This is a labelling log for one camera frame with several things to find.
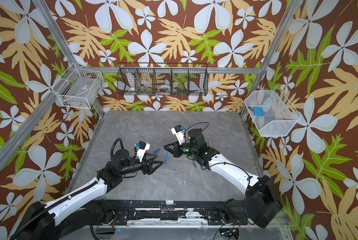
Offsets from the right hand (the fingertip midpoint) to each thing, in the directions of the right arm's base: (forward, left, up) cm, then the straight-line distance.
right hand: (164, 148), depth 74 cm
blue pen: (-2, -1, -3) cm, 4 cm away
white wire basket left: (+34, +51, +12) cm, 63 cm away
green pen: (+2, -17, -23) cm, 29 cm away
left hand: (-3, +3, -4) cm, 6 cm away
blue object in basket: (+23, -54, +3) cm, 59 cm away
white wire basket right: (+15, -61, +7) cm, 64 cm away
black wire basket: (+48, +2, +9) cm, 49 cm away
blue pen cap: (+12, +7, -23) cm, 27 cm away
